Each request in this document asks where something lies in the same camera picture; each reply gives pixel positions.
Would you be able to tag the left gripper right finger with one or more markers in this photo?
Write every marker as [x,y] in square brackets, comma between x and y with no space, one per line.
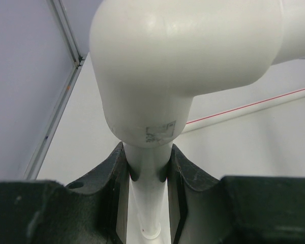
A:
[234,209]

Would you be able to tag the white PVC pipe frame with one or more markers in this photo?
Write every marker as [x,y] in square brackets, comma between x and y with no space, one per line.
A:
[151,58]

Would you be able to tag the grey aluminium frame post left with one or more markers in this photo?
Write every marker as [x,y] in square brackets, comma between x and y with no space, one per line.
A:
[57,76]

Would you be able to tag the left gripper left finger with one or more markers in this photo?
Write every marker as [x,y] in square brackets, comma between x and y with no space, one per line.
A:
[91,209]

